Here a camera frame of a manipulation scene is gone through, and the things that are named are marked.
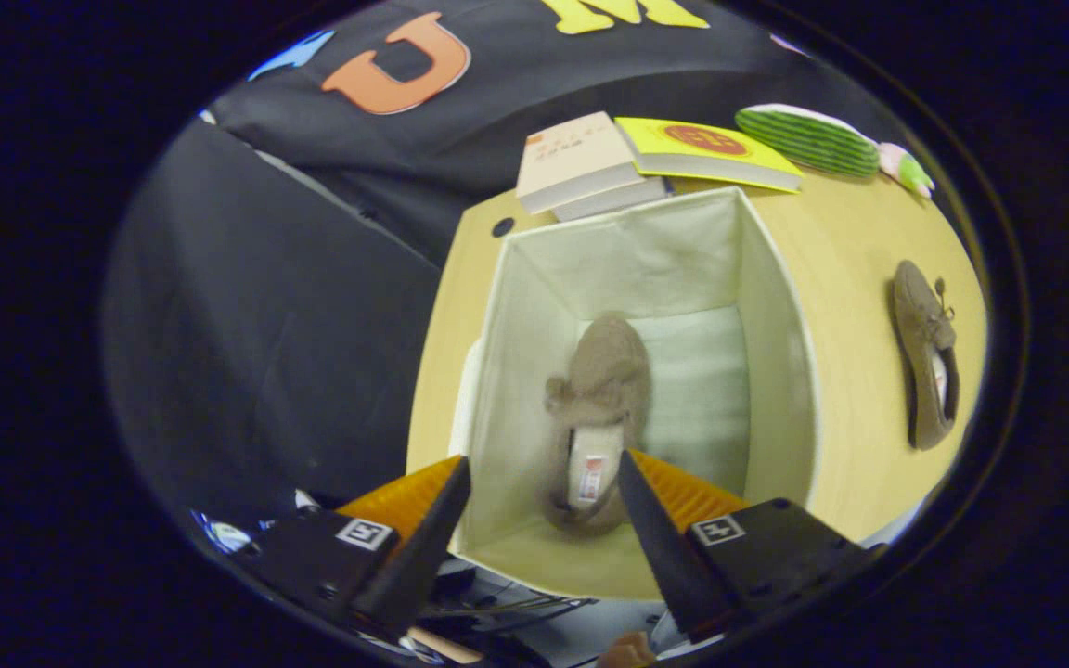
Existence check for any brown fuzzy shoe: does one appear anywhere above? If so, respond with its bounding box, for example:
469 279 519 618
889 260 962 452
539 314 653 537

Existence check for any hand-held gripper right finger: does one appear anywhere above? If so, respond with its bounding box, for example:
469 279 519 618
616 450 872 643

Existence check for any blue printed packet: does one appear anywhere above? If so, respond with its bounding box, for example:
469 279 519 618
191 510 262 558

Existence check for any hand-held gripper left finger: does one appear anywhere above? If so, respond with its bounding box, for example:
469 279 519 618
247 455 473 643

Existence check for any grey book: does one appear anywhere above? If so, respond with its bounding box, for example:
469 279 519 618
553 176 675 224

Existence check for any black backdrop cloth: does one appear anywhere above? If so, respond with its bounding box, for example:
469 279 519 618
103 0 869 539

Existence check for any watermelon slice plush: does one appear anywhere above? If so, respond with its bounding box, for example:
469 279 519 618
735 103 882 179

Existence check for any beige book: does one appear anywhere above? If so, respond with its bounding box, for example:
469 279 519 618
515 111 644 216

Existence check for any yellow book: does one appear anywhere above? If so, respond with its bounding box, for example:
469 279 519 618
614 116 805 194

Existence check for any pale green fabric storage box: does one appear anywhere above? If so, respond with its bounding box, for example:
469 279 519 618
448 186 821 601

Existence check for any black cable bundle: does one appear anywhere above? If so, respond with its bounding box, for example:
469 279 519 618
419 561 596 650

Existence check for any pink and green plush toy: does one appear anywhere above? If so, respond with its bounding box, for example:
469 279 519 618
878 141 936 199

